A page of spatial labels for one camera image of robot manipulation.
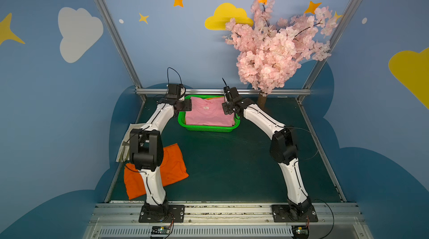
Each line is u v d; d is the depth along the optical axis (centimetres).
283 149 57
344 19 82
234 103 76
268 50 66
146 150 51
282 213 75
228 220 73
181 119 101
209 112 107
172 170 86
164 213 67
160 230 72
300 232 73
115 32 86
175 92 76
